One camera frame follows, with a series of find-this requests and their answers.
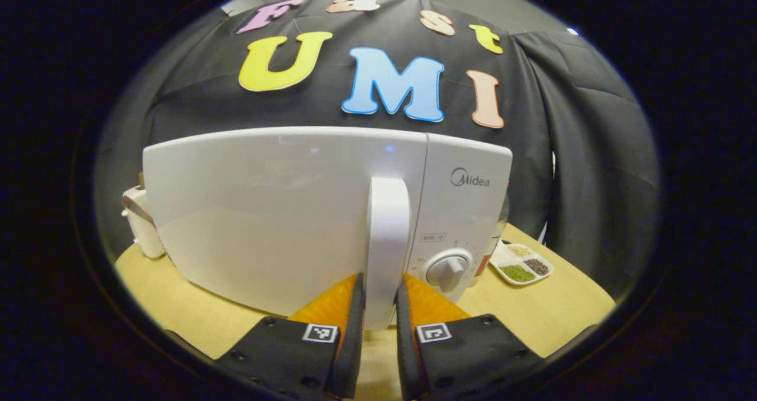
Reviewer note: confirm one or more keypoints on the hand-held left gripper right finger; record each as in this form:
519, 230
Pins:
405, 359

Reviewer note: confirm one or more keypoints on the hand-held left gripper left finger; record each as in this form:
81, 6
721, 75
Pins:
353, 342

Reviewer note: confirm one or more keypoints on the white microwave oven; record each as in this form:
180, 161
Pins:
266, 212

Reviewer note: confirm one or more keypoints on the white divided dish of beans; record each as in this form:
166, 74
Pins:
523, 265

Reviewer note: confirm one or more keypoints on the white toaster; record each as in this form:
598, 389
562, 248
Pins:
145, 235

